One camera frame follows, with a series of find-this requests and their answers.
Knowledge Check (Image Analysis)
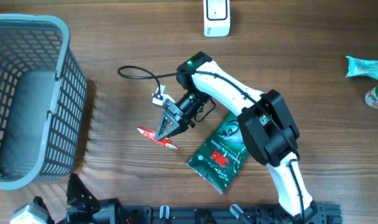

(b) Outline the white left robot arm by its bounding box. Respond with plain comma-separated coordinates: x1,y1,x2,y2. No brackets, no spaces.
33,173,131,224

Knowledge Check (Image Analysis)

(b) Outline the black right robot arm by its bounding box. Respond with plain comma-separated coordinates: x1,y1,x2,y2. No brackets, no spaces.
152,52,313,222

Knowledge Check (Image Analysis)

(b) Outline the white barcode scanner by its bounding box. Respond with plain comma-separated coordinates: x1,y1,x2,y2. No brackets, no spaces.
203,0,231,37

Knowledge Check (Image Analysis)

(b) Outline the green 3M gloves packet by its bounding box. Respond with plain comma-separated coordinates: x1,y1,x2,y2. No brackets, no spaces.
187,113,249,194

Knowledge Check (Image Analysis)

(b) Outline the red Nescafe stick sachet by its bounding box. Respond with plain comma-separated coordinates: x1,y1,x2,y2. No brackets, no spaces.
137,127,179,150

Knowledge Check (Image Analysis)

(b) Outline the mint green wipes packet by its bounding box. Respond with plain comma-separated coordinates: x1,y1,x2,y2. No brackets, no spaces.
346,56,378,81

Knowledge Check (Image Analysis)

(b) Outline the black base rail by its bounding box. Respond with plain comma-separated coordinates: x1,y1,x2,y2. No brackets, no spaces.
122,202,343,224

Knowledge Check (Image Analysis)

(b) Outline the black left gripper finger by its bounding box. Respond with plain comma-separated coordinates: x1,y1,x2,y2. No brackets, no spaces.
33,196,55,224
66,173,101,214

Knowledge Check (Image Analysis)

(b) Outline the grey plastic shopping basket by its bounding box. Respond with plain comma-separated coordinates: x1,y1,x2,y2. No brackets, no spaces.
0,14,88,190

